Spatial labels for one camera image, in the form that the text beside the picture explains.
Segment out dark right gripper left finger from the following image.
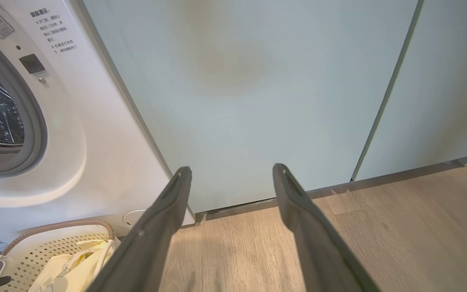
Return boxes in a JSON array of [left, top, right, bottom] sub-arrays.
[[86, 166, 193, 292]]

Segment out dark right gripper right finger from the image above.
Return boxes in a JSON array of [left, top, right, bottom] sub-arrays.
[[272, 163, 380, 292]]

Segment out pale yellow baby clothes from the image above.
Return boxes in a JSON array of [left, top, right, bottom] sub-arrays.
[[27, 239, 115, 292]]

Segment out cream perforated laundry basket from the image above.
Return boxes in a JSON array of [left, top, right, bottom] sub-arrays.
[[0, 219, 120, 292]]

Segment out white front-load washing machine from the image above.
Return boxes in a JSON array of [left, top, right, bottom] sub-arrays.
[[0, 0, 196, 254]]

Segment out narrow teal cabinet door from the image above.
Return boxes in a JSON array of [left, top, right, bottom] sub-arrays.
[[352, 0, 467, 181]]

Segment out dark square door latch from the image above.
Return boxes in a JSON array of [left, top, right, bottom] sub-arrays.
[[19, 54, 47, 77]]

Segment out round white filter cover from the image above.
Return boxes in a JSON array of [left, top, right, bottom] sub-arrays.
[[122, 209, 147, 228]]

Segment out wide teal cabinet panel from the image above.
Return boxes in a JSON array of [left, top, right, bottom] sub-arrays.
[[83, 0, 424, 214]]

